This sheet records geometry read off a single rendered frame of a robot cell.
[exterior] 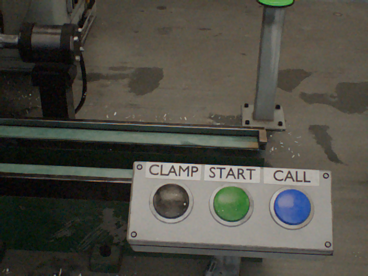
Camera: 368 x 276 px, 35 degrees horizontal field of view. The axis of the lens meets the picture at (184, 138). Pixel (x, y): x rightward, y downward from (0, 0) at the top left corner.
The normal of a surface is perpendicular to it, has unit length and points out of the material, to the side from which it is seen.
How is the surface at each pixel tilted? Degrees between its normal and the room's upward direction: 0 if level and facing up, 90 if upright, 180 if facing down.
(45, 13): 90
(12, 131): 0
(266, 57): 90
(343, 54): 0
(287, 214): 38
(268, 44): 90
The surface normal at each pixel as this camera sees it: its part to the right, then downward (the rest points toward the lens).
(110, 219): -0.06, 0.56
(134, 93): 0.02, -0.83
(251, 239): -0.02, -0.34
